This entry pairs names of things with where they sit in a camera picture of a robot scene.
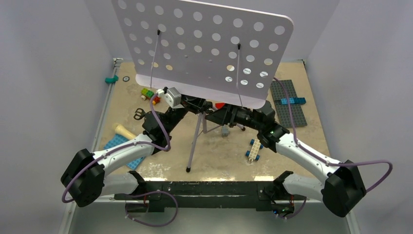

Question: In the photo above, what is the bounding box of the lilac music stand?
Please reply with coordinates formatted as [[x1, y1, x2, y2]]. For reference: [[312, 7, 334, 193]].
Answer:
[[111, 0, 295, 173]]

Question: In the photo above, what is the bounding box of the red and grey brick hammer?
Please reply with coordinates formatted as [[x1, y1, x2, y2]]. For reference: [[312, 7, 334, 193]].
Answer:
[[215, 102, 229, 137]]

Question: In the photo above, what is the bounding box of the teal clamp on rail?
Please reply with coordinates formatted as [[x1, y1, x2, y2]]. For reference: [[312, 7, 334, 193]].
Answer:
[[105, 75, 119, 84]]

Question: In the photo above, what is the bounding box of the dark grey brick baseplate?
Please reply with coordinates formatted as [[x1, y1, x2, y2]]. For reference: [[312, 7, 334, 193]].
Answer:
[[270, 80, 307, 128]]

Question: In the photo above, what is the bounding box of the beige toy microphone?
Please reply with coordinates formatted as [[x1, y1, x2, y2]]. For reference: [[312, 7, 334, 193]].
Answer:
[[114, 124, 136, 140]]

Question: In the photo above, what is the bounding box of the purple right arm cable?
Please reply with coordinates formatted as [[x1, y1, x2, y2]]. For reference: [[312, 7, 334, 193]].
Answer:
[[272, 77, 394, 195]]

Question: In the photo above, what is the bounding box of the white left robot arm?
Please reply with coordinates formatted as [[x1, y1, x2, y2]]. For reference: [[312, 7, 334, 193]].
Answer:
[[60, 95, 213, 207]]

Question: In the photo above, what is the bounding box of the white brick wheeled chassis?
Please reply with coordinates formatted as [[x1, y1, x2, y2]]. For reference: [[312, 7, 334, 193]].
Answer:
[[245, 139, 263, 162]]

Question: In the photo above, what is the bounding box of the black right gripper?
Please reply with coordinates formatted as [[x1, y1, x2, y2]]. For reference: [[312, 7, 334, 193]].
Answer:
[[205, 97, 263, 131]]

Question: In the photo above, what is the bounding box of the blue brick on baseplate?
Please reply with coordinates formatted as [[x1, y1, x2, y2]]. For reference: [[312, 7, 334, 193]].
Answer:
[[280, 97, 306, 105]]

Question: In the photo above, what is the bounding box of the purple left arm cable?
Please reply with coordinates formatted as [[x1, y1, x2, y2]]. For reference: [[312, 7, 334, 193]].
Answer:
[[61, 90, 171, 204]]

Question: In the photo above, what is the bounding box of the black front base frame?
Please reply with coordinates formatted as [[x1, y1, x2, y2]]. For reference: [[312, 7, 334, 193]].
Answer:
[[114, 181, 295, 215]]

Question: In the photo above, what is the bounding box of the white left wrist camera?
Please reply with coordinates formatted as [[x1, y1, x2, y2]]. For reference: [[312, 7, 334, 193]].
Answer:
[[156, 87, 184, 109]]

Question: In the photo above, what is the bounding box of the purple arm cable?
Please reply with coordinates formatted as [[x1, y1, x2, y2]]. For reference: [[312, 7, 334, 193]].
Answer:
[[272, 77, 394, 195], [61, 90, 171, 204]]

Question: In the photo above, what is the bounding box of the aluminium left side rail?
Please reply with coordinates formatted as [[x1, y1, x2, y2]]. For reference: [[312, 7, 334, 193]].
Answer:
[[58, 58, 125, 234]]

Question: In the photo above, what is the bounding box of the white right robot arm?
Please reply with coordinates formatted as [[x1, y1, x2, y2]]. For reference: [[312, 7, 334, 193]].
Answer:
[[206, 101, 367, 217]]

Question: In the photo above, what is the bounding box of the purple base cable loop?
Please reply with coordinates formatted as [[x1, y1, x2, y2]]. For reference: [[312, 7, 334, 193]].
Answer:
[[125, 190, 179, 228]]

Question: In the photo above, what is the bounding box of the colourful brick toy car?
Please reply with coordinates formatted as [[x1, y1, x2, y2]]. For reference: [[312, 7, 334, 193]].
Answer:
[[141, 88, 161, 105]]

